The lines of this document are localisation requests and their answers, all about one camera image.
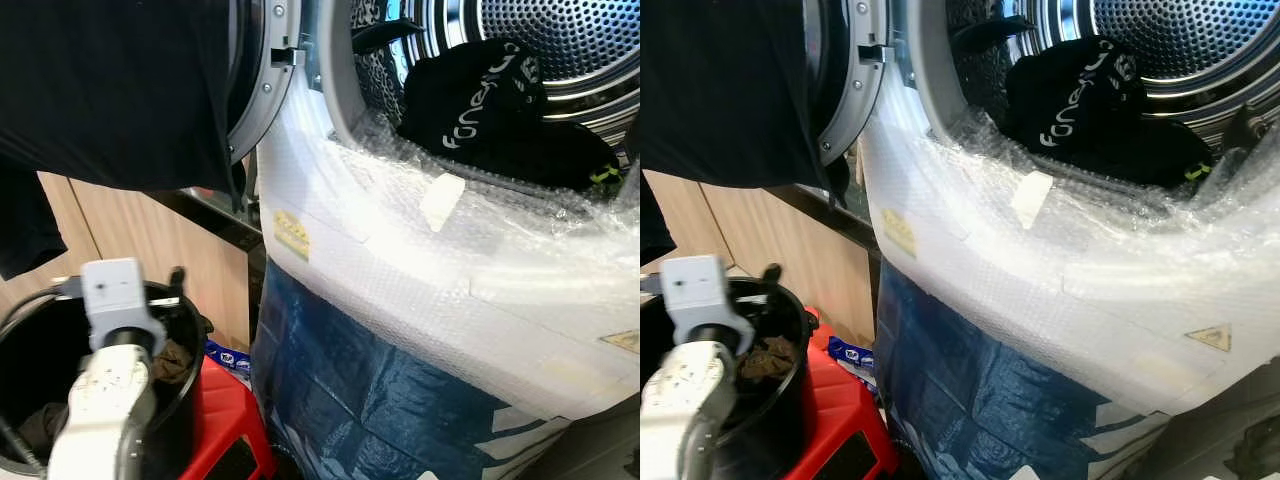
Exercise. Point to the white tape piece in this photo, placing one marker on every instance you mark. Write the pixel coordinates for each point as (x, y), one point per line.
(442, 202)
(1031, 198)

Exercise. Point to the black hanging garment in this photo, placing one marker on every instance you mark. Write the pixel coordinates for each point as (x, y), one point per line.
(110, 90)
(730, 90)

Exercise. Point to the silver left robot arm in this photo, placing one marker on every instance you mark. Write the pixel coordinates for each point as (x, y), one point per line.
(680, 400)
(105, 400)

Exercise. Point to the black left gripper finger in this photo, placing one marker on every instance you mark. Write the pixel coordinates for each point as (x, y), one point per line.
(771, 274)
(177, 282)

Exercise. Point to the black plastic bucket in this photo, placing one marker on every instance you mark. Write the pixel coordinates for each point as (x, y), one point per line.
(40, 370)
(780, 400)

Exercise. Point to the black garment with white print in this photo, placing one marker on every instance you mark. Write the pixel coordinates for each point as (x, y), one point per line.
(480, 110)
(1080, 110)

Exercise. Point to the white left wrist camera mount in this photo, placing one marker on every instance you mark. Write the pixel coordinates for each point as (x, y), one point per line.
(118, 292)
(700, 295)

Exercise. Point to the wooden cabinet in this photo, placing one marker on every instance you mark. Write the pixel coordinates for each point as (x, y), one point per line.
(770, 225)
(150, 240)

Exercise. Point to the red plastic stool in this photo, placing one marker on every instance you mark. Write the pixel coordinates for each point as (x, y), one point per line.
(850, 410)
(225, 420)

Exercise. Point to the clear bubble wrap sheet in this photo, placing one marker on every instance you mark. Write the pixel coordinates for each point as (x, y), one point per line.
(1020, 270)
(420, 270)

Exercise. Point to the brown crumpled cloth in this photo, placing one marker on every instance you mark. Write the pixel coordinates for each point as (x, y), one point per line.
(768, 358)
(172, 362)

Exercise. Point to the grey washer door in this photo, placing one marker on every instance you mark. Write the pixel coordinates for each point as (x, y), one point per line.
(858, 90)
(268, 90)

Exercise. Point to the yellow triangle warning sticker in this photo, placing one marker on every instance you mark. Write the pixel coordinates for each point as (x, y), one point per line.
(1210, 338)
(625, 341)

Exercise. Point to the yellow label sticker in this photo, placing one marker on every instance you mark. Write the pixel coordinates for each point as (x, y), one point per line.
(291, 235)
(899, 232)

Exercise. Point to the blue and white packet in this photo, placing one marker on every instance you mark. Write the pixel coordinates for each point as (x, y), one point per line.
(852, 354)
(228, 358)

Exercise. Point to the steel perforated washer drum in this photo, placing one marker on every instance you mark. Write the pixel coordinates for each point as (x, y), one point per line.
(570, 40)
(1180, 40)

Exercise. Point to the blue plastic bag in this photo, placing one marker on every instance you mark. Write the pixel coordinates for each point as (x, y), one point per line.
(350, 400)
(970, 400)

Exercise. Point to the grey rubber door gasket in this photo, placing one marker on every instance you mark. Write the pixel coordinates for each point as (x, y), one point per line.
(335, 70)
(925, 70)

